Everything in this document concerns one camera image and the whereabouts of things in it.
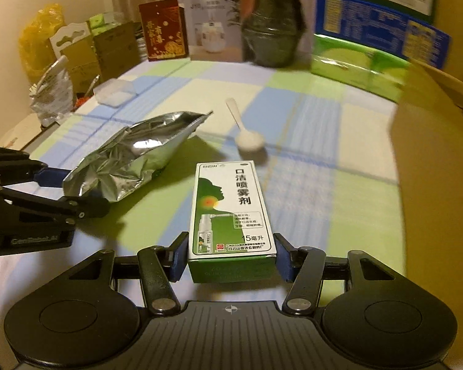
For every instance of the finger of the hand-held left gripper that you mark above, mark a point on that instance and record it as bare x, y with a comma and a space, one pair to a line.
88, 208
50, 176

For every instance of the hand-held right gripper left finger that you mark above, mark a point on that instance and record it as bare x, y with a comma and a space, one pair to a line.
177, 256

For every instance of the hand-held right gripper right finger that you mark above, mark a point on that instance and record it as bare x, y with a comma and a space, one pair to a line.
284, 260

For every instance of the silver foil bag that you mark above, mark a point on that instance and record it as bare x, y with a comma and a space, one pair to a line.
135, 154

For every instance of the green white spray box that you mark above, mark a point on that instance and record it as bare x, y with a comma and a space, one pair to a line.
231, 208

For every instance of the brown cardboard box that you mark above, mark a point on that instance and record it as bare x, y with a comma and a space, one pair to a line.
436, 162

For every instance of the checked cloth desktop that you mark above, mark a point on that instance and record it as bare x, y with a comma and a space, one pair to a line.
316, 142

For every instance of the orange red small object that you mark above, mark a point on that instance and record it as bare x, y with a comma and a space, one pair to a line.
81, 100

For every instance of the white crumpled plastic bag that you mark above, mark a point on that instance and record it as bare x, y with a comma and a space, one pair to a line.
52, 92

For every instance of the clear white plastic container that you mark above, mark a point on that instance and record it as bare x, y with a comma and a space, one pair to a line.
114, 92

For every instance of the brown cardboard boxes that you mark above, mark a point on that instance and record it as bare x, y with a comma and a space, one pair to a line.
117, 46
73, 57

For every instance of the white plastic spoon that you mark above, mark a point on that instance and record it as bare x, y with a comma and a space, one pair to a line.
249, 140

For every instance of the yellow plastic bag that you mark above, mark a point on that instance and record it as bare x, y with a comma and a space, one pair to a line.
38, 38

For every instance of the green tissue packets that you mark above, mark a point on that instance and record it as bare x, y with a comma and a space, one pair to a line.
104, 23

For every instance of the red gold gift box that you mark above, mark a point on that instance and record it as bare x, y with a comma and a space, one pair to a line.
164, 31

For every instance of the light green tissue pack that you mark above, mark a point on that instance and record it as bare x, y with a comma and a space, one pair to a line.
351, 65

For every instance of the white humidifier picture box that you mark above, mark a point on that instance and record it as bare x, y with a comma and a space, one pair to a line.
214, 27

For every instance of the dark green lidded jar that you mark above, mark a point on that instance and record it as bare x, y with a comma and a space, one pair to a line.
276, 31

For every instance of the blue carton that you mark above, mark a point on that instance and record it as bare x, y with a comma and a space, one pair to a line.
370, 27

